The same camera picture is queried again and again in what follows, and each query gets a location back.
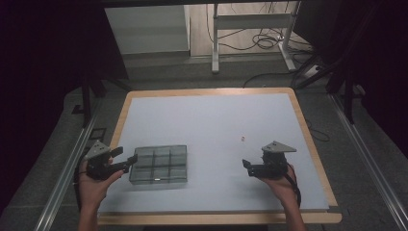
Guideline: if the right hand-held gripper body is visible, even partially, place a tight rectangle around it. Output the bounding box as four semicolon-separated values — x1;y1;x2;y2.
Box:
256;140;298;180

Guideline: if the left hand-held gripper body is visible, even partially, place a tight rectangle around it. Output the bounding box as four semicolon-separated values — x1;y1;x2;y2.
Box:
84;140;114;182

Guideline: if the clear plastic compartment box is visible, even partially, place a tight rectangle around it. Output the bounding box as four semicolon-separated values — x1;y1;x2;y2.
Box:
128;144;189;186

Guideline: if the person's left hand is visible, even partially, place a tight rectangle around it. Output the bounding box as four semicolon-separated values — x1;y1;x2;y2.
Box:
78;157;125;210

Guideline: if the person's right hand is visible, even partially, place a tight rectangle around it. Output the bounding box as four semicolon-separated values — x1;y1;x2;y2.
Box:
260;165;300;208

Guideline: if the black floor plate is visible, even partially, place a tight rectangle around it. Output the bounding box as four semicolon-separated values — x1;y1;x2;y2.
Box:
87;127;108;150

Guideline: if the black metal stand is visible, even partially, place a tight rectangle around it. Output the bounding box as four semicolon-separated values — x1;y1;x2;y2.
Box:
71;73;129;129
294;47;367;124

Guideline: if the white table mat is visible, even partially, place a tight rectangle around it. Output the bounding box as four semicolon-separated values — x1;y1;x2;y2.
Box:
97;92;330;214

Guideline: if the white power strip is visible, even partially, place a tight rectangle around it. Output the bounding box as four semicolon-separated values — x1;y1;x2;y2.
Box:
301;64;323;80

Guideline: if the white cabinet panel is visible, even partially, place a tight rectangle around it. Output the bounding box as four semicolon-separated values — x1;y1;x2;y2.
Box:
104;4;191;56

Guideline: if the right hand-held gripper cable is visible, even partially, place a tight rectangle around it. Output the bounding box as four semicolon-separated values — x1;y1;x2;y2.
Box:
285;163;302;208

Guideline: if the hand-held gripper cable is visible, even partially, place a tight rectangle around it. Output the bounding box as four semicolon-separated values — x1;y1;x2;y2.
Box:
72;162;89;213
285;163;302;208

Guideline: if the left hand-held gripper cable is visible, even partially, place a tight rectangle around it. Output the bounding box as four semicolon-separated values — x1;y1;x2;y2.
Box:
72;162;89;213

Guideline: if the aluminium floor rail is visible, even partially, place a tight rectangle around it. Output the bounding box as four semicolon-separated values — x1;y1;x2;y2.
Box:
33;112;100;231
328;92;408;231

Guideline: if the thin black floor cable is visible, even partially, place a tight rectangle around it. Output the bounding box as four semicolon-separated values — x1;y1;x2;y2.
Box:
306;119;331;142

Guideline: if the tangle of black floor cables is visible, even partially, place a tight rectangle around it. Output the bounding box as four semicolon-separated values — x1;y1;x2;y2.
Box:
206;1;314;52

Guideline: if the white metal desk frame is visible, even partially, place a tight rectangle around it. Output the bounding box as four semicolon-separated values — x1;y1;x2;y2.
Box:
211;1;297;74

